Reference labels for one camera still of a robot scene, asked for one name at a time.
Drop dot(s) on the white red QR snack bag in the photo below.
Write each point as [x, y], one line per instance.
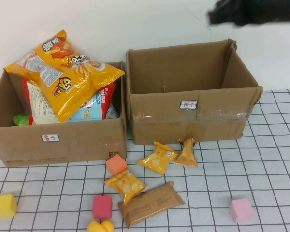
[112, 112]

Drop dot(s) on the small gold wrapped snack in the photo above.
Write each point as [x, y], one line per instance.
[187, 154]

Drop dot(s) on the white label on taped box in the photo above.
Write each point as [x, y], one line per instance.
[189, 105]

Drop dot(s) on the cardboard box with chips label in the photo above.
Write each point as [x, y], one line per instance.
[75, 142]

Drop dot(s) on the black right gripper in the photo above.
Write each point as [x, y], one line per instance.
[268, 10]

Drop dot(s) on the yellow rubber toy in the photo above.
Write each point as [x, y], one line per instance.
[101, 227]

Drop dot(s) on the large orange chips bag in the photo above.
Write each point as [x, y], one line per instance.
[70, 79]

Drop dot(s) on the light pink foam cube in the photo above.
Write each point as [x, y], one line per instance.
[241, 210]

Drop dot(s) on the cardboard box with taped seam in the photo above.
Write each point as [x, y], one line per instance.
[159, 125]

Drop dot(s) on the green yellow snack bag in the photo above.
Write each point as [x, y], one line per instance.
[21, 120]

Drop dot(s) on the white label on chips box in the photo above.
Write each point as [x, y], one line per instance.
[50, 138]

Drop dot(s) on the white grid tablecloth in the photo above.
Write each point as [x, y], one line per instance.
[232, 169]

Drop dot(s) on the yellow foam cube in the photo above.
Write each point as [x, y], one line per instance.
[5, 206]

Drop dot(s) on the long brown biscuit package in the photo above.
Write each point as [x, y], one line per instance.
[149, 205]

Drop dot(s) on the small yellow biscuit packet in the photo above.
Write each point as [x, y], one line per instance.
[125, 186]
[159, 157]

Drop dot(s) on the orange foam cube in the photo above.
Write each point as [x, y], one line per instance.
[116, 164]

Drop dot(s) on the red foam cube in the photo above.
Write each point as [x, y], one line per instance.
[102, 207]

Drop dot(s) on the red blue shrimp chips bag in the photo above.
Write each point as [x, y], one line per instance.
[42, 108]

